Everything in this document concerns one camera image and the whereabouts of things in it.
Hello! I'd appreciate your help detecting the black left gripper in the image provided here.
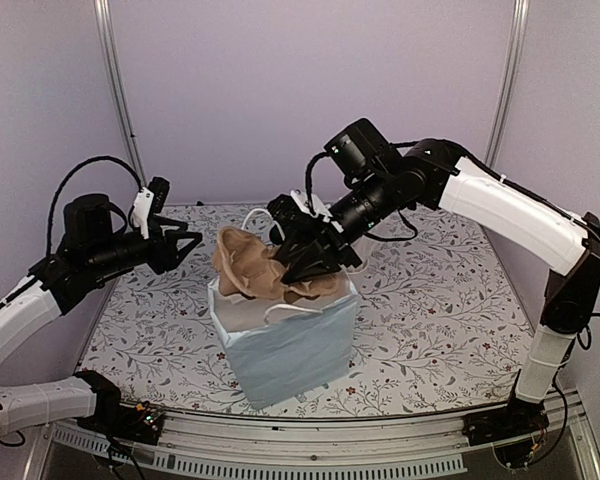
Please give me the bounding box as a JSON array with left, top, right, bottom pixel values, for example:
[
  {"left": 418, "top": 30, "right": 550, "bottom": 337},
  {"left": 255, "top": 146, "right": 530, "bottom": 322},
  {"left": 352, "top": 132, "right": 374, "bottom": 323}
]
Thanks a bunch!
[{"left": 86, "top": 217, "right": 203, "bottom": 278}]

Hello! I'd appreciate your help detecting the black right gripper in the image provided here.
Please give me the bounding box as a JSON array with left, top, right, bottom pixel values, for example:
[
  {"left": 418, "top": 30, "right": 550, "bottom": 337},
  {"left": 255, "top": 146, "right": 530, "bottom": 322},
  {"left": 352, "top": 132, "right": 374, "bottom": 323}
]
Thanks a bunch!
[{"left": 271, "top": 170, "right": 396, "bottom": 283}]

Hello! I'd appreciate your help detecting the brown cardboard cup carrier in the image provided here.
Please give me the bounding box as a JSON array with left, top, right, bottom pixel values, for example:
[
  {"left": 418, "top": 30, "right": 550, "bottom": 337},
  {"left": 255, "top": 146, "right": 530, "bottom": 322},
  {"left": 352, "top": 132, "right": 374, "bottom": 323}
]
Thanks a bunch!
[{"left": 211, "top": 226, "right": 349, "bottom": 305}]

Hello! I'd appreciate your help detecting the light blue paper bag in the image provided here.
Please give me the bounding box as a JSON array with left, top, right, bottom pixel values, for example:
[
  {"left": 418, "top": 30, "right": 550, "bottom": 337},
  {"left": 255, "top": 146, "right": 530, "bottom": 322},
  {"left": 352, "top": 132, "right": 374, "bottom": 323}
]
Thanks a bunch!
[{"left": 207, "top": 271, "right": 360, "bottom": 410}]

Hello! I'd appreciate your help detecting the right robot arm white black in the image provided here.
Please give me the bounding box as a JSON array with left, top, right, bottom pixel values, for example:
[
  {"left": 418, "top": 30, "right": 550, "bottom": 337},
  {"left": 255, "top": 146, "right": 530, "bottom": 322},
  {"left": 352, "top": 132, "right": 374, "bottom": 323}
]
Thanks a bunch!
[{"left": 267, "top": 118, "right": 600, "bottom": 436}]

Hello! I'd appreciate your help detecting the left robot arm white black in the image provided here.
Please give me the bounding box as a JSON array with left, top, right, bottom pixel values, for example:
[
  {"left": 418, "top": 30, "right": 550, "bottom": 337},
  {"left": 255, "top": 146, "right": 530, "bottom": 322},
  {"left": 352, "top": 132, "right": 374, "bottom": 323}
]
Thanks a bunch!
[{"left": 0, "top": 173, "right": 203, "bottom": 442}]

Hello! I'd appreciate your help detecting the floral patterned table mat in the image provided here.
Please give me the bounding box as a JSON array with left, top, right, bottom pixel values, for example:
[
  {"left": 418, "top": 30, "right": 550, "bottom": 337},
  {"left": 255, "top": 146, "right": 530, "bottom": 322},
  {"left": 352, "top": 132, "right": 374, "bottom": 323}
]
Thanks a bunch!
[{"left": 79, "top": 204, "right": 532, "bottom": 418}]

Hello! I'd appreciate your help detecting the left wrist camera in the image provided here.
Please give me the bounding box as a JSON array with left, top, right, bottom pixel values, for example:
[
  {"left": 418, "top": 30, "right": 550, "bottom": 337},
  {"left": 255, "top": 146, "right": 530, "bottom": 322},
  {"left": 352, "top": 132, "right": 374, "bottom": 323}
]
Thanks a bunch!
[{"left": 129, "top": 176, "right": 170, "bottom": 240}]

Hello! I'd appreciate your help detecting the black braided cable loop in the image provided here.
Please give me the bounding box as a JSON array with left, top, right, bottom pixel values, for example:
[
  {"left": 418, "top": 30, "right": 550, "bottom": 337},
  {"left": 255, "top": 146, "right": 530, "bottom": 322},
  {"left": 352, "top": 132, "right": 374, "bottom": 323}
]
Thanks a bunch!
[{"left": 43, "top": 155, "right": 146, "bottom": 251}]

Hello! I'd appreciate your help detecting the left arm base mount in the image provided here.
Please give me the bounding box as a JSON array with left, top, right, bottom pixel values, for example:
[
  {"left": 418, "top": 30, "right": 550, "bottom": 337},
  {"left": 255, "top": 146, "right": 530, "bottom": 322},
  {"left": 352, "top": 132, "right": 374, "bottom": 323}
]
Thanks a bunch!
[{"left": 77, "top": 401, "right": 165, "bottom": 446}]

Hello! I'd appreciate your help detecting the front aluminium rail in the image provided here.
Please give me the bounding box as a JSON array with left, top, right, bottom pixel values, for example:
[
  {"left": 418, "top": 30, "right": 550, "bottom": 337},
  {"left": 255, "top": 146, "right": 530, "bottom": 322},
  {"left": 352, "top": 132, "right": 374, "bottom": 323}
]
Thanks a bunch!
[{"left": 22, "top": 394, "right": 600, "bottom": 480}]

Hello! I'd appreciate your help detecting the left aluminium frame post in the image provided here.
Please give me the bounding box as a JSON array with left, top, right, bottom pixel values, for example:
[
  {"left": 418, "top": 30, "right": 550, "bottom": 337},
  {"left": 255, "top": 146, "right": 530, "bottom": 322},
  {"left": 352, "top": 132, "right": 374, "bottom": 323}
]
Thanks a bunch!
[{"left": 93, "top": 0, "right": 147, "bottom": 183}]

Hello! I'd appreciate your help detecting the aluminium frame post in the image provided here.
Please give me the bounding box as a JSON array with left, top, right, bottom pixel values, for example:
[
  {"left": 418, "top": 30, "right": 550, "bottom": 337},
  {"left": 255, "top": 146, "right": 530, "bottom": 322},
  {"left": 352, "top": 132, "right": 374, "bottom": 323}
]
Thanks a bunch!
[
  {"left": 485, "top": 0, "right": 530, "bottom": 168},
  {"left": 93, "top": 0, "right": 147, "bottom": 183}
]

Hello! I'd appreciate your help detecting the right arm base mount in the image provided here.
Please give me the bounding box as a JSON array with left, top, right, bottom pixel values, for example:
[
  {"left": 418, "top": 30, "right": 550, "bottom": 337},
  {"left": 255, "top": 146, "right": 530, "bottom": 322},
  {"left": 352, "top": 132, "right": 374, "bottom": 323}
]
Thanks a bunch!
[{"left": 462, "top": 406, "right": 549, "bottom": 470}]

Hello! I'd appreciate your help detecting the right aluminium frame post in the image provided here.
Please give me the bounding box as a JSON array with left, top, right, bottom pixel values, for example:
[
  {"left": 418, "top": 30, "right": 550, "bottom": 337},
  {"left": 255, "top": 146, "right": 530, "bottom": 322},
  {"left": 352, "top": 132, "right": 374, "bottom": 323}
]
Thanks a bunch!
[{"left": 485, "top": 0, "right": 530, "bottom": 168}]

